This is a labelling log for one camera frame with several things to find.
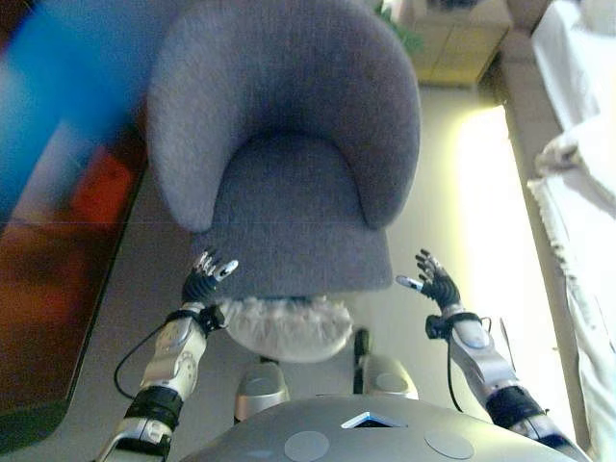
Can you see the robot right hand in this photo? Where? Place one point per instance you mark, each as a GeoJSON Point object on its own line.
{"type": "Point", "coordinates": [443, 289]}

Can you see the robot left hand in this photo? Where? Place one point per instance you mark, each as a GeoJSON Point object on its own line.
{"type": "Point", "coordinates": [199, 284]}

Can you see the white fringed cushion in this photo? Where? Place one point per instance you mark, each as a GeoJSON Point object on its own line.
{"type": "Point", "coordinates": [289, 332]}

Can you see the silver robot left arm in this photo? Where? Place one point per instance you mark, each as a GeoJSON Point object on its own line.
{"type": "Point", "coordinates": [173, 361]}

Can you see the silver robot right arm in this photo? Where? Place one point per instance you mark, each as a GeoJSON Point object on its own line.
{"type": "Point", "coordinates": [481, 356]}

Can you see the thin dark stick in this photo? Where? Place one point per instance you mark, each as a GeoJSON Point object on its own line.
{"type": "Point", "coordinates": [506, 341]}

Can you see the silver robot left leg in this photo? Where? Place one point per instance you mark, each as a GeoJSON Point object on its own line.
{"type": "Point", "coordinates": [260, 390]}

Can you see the white fringed bed throw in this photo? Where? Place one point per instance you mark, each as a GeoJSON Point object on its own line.
{"type": "Point", "coordinates": [587, 250]}

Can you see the glossy brown wooden cabinet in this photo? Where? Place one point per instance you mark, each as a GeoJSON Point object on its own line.
{"type": "Point", "coordinates": [53, 240]}

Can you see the silver robot torso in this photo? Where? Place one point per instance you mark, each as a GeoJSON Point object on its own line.
{"type": "Point", "coordinates": [385, 438]}

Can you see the grey fabric armchair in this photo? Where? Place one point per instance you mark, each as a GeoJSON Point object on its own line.
{"type": "Point", "coordinates": [289, 144]}

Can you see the light wooden nightstand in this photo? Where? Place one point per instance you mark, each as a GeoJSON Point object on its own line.
{"type": "Point", "coordinates": [457, 43]}

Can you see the green potted plant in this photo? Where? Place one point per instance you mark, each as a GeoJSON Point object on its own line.
{"type": "Point", "coordinates": [404, 33]}

